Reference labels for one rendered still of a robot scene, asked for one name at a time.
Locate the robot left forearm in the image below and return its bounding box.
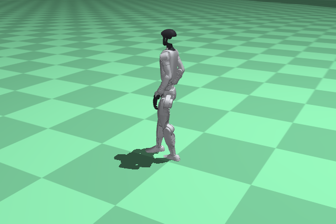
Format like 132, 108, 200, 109
154, 75, 170, 97

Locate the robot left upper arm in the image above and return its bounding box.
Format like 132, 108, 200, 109
160, 52, 172, 81

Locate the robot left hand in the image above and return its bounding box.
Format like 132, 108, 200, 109
153, 95, 160, 110

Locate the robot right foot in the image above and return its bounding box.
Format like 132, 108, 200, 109
145, 145, 165, 153

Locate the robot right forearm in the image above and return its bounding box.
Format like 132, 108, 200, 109
172, 73, 183, 85

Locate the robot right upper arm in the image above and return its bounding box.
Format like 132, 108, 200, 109
177, 51, 185, 74

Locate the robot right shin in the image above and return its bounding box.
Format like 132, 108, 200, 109
156, 121, 164, 148

